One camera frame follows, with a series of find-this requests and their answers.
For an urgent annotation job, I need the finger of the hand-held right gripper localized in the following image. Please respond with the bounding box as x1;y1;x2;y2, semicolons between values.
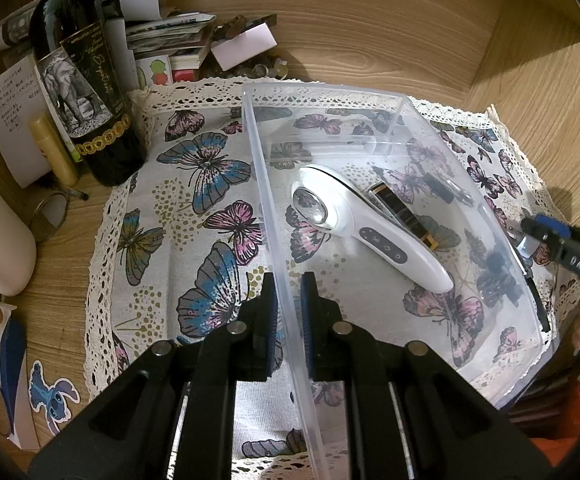
512;214;571;252
517;240;553;334

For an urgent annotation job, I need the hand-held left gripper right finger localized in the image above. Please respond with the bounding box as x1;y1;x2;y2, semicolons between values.
300;271;565;480

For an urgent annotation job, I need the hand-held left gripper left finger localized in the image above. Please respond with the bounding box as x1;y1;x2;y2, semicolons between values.
27;272;291;480

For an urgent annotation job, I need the clear plastic storage box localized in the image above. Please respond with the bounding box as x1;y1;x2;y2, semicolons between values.
241;82;556;480

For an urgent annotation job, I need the white handheld facial massager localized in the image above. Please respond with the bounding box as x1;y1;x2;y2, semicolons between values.
291;164;454;293

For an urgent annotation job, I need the butterfly print lace cloth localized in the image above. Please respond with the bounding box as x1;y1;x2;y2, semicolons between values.
84;76;580;480

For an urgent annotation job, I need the black and gold tube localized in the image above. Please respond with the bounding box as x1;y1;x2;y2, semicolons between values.
366;183;441;252

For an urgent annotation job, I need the blue cartoon creature sticker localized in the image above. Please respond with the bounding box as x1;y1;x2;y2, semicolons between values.
29;360;80;435

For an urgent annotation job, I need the blue and white paper card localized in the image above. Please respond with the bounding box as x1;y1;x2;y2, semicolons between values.
0;305;30;450

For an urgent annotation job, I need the fruit sticker sheet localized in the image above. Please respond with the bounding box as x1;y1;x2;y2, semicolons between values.
134;55;171;92

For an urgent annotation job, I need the yellow lip balm stick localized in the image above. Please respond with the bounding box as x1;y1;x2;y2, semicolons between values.
28;114;80;187

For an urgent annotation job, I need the white folded card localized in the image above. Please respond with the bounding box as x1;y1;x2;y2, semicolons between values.
211;24;277;72

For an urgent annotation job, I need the dark wine bottle elephant label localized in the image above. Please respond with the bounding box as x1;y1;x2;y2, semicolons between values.
29;0;148;187

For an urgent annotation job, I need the stack of booklets and papers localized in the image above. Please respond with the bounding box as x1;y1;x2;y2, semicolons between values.
87;0;217;83

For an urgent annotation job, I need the handwritten white paper note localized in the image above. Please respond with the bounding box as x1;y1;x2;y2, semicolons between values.
0;56;51;187

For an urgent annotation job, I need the white patterned tube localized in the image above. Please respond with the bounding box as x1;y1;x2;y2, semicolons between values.
0;9;37;51

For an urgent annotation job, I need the metal ring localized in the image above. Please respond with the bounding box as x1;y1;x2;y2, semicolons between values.
30;192;69;243

